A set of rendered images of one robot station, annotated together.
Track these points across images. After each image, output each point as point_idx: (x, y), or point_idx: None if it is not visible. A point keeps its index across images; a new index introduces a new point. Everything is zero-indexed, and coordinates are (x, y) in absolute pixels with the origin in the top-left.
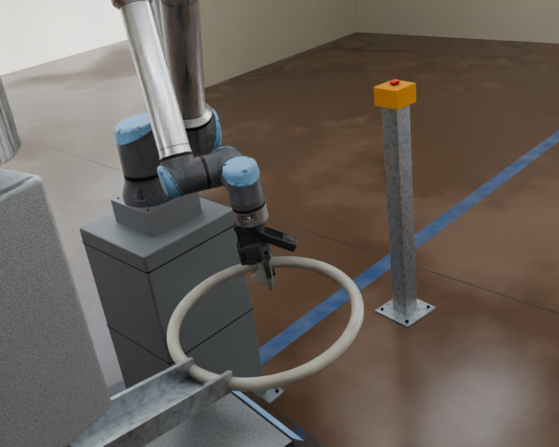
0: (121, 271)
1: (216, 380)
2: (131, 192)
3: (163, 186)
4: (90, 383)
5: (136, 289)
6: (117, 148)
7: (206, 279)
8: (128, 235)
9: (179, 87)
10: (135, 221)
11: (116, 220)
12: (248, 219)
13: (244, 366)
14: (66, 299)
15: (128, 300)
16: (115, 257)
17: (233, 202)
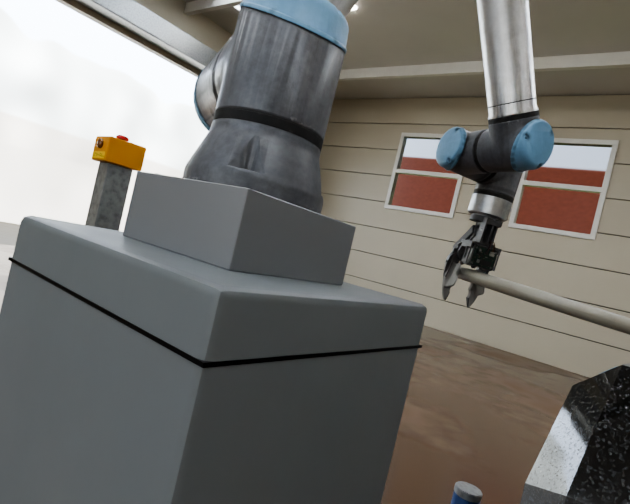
0: (351, 393)
1: None
2: (315, 175)
3: (539, 150)
4: None
5: (372, 421)
6: (315, 47)
7: (527, 286)
8: (327, 287)
9: (348, 8)
10: (312, 251)
11: (235, 263)
12: (511, 210)
13: None
14: None
15: (325, 492)
16: (357, 349)
17: (516, 189)
